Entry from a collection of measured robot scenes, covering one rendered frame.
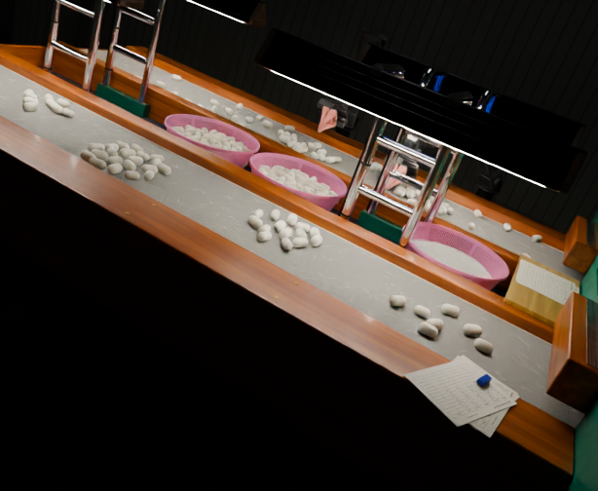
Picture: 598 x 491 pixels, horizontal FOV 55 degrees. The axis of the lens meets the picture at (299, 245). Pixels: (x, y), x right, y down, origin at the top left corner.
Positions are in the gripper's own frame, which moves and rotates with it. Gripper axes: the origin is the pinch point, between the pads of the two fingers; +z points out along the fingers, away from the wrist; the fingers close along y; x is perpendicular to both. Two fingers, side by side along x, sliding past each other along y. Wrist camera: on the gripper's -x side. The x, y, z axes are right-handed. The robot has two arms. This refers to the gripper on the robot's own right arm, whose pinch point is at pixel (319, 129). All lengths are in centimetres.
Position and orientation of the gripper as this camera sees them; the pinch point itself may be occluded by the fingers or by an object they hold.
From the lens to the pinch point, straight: 183.6
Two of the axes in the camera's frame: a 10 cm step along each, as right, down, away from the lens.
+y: 8.5, 4.4, -2.9
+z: -5.3, 7.5, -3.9
